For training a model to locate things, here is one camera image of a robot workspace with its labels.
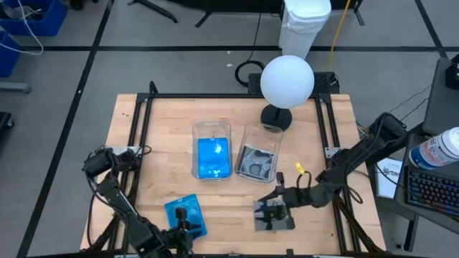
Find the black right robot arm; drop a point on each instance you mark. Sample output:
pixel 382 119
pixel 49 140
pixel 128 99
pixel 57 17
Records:
pixel 358 157

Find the white printed paper sheet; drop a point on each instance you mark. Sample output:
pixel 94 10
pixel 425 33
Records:
pixel 389 179

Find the black perforated metal box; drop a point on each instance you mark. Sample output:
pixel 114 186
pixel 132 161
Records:
pixel 326 84

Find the black aluminium table frame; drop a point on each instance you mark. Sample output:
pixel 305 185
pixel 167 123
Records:
pixel 215 95

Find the small black device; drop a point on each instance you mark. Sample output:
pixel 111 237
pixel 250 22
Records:
pixel 453 73

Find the black backlit keyboard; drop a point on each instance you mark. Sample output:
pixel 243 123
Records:
pixel 430 190

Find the black caster foot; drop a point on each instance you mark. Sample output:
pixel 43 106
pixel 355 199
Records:
pixel 4 123

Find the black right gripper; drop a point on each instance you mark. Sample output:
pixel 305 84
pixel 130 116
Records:
pixel 301 197

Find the white wipes canister blue label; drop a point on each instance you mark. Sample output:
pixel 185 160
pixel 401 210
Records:
pixel 437 148

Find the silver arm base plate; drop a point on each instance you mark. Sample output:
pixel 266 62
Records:
pixel 122 148
pixel 330 152

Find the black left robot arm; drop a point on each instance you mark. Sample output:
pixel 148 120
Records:
pixel 118 200

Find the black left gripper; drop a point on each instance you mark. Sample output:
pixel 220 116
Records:
pixel 179 242

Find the blue translucent disc case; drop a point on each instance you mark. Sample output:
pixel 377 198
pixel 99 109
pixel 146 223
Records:
pixel 213 161
pixel 193 211

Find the grey side desk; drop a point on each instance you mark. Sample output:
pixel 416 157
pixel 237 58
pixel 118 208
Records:
pixel 407 152

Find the blue plastic storage crate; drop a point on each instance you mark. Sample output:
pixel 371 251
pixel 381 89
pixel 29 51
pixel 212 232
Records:
pixel 7 61
pixel 54 21

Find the white globe lamp black base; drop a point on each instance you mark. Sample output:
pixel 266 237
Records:
pixel 287 80

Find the white trash bin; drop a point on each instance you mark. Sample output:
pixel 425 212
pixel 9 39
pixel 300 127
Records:
pixel 305 25

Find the grey flat panel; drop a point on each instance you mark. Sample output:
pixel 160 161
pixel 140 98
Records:
pixel 441 104

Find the clear plastic storage bin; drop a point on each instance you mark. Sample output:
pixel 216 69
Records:
pixel 263 136
pixel 211 129

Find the black backdrop panel with feet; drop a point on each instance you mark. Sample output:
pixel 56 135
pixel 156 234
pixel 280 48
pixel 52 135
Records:
pixel 233 3

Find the grey metal foot bar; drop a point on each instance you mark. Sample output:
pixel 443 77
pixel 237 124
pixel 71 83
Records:
pixel 14 87

